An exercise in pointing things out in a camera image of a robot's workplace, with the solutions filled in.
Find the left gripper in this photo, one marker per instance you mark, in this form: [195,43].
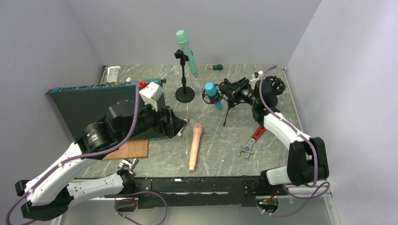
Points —
[172,126]

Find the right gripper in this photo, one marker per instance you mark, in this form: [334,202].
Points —
[231,88]

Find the black tripod mic stand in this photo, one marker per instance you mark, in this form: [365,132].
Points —
[222,97]

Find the blue microphone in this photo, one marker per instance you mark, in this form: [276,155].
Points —
[213,95]

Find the pink microphone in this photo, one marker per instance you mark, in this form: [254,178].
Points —
[197,131]

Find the black shock mount stand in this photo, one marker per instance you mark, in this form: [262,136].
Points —
[273,86]

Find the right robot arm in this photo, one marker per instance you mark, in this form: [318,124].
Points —
[307,159]

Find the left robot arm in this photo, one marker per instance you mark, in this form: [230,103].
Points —
[52,193]

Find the black round base stand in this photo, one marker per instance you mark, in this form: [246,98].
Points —
[183,94]

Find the green microphone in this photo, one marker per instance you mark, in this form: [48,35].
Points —
[183,42]

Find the white plastic faucet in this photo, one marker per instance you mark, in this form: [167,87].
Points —
[180,132]

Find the wooden board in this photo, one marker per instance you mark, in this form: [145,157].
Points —
[131,149]

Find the chrome metal fitting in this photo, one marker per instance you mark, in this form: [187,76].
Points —
[128,165]

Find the dark blue flat box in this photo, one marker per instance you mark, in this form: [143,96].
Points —
[81,106]

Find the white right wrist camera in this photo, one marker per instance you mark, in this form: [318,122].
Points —
[255,77]

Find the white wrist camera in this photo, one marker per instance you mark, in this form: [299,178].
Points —
[150,94]
[255,77]

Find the green handled screwdriver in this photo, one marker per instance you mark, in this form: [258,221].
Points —
[216,67]

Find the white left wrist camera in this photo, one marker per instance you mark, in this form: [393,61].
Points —
[150,94]

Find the red handled adjustable wrench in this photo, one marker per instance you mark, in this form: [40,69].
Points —
[247,148]

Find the silver metal bracket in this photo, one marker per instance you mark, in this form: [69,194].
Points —
[110,74]

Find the black mounting rail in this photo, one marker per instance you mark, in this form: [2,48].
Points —
[199,191]

